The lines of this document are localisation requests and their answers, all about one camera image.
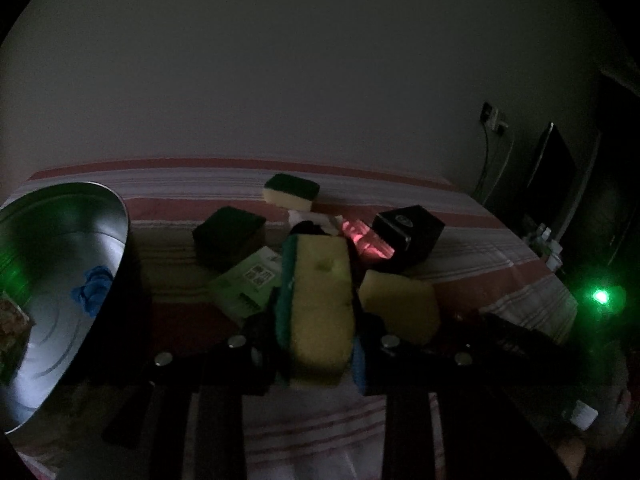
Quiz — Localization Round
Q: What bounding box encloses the green white small box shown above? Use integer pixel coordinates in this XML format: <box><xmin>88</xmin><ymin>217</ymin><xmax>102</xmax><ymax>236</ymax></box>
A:
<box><xmin>208</xmin><ymin>246</ymin><xmax>282</xmax><ymax>323</ymax></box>

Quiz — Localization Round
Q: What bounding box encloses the green white snack packet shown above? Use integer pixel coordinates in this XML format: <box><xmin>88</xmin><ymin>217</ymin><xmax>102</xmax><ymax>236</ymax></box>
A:
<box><xmin>1</xmin><ymin>292</ymin><xmax>32</xmax><ymax>376</ymax></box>

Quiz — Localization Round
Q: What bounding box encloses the wall power outlet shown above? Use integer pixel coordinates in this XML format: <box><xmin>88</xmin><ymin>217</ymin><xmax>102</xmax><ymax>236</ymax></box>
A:
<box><xmin>480</xmin><ymin>102</ymin><xmax>509</xmax><ymax>131</ymax></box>

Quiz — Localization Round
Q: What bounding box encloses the blue crumpled object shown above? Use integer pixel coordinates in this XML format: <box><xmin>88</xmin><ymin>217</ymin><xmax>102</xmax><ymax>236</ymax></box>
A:
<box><xmin>70</xmin><ymin>266</ymin><xmax>113</xmax><ymax>318</ymax></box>

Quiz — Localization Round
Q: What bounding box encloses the black cube box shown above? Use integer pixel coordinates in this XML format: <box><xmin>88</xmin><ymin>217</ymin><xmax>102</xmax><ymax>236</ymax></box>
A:
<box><xmin>372</xmin><ymin>205</ymin><xmax>445</xmax><ymax>276</ymax></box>

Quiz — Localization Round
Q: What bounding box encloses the large metal bowl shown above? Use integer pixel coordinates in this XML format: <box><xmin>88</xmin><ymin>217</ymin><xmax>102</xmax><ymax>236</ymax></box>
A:
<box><xmin>1</xmin><ymin>182</ymin><xmax>130</xmax><ymax>434</ymax></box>

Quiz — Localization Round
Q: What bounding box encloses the yellow green sponge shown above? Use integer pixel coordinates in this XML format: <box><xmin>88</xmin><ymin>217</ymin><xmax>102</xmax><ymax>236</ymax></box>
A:
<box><xmin>276</xmin><ymin>234</ymin><xmax>355</xmax><ymax>373</ymax></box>

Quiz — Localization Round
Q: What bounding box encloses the red foil packet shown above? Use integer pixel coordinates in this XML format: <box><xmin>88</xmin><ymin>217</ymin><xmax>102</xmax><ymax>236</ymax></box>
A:
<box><xmin>341</xmin><ymin>218</ymin><xmax>395</xmax><ymax>262</ymax></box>

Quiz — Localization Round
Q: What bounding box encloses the striped red white tablecloth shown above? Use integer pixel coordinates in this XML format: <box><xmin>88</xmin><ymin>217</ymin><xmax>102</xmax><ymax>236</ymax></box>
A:
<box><xmin>18</xmin><ymin>158</ymin><xmax>576</xmax><ymax>479</ymax></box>

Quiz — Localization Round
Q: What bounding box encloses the yellow black sponge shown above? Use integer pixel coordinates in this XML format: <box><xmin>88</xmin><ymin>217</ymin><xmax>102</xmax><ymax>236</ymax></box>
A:
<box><xmin>262</xmin><ymin>174</ymin><xmax>320</xmax><ymax>211</ymax></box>

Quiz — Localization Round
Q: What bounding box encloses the black square box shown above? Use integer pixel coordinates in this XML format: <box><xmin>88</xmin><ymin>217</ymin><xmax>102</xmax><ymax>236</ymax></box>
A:
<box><xmin>192</xmin><ymin>206</ymin><xmax>266</xmax><ymax>275</ymax></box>

